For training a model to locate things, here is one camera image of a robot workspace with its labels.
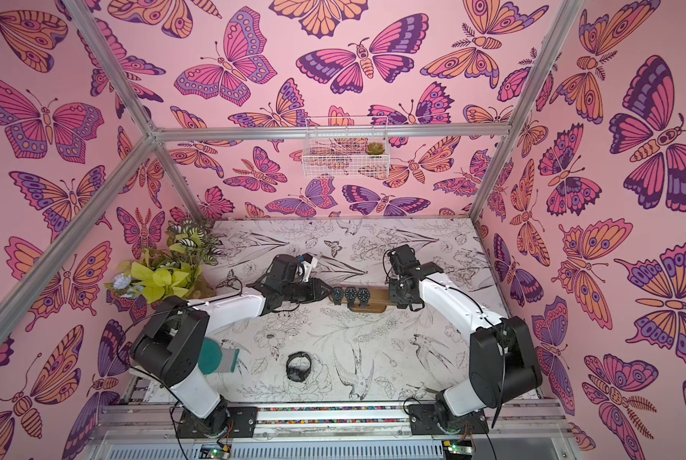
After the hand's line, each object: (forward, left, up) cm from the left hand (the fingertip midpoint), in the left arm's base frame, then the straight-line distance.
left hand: (335, 290), depth 89 cm
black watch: (-2, -1, 0) cm, 2 cm away
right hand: (0, -21, 0) cm, 21 cm away
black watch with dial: (-2, -9, 0) cm, 9 cm away
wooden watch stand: (-3, -13, -1) cm, 14 cm away
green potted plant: (-3, +42, +14) cm, 45 cm away
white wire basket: (+40, -3, +25) cm, 47 cm away
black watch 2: (-1, -5, 0) cm, 5 cm away
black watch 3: (-20, +11, -9) cm, 25 cm away
